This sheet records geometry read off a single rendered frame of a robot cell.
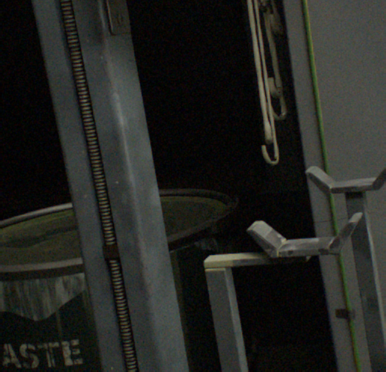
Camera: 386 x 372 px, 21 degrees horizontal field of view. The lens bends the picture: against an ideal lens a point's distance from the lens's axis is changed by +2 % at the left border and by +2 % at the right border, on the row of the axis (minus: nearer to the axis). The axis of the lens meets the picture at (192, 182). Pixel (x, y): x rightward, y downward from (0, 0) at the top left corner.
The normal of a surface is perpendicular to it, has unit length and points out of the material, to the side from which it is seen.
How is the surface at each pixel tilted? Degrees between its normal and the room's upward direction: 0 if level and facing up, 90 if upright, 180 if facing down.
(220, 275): 90
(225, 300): 90
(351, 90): 90
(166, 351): 90
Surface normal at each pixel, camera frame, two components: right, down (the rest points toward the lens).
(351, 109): -0.31, 0.22
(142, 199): 0.94, -0.10
